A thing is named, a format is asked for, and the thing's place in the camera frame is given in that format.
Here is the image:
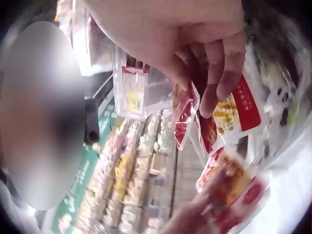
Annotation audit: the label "person's right hand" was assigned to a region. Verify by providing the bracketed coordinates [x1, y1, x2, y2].
[83, 0, 246, 118]

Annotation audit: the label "person's left hand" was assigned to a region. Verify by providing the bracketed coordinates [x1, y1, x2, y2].
[168, 169, 235, 234]

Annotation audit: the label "person's right fingers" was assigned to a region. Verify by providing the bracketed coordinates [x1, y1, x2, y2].
[190, 32, 246, 118]

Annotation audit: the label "person's left fingers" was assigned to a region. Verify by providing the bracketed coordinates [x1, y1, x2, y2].
[195, 169, 235, 210]

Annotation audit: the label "person's right thumb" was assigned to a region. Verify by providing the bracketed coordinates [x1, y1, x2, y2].
[168, 50, 193, 88]

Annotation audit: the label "large red snack packet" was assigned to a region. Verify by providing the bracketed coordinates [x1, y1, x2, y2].
[196, 146, 270, 234]

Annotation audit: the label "clear packet of red meat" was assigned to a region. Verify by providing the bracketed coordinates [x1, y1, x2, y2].
[171, 82, 201, 151]

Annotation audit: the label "red label yellow snack packet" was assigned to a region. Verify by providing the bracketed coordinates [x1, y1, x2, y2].
[199, 73, 262, 154]

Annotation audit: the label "full shop shelf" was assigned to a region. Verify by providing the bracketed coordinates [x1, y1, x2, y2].
[56, 0, 311, 171]
[44, 108, 176, 234]

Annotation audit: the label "person's body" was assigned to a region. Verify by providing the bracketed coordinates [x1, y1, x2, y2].
[0, 171, 40, 234]

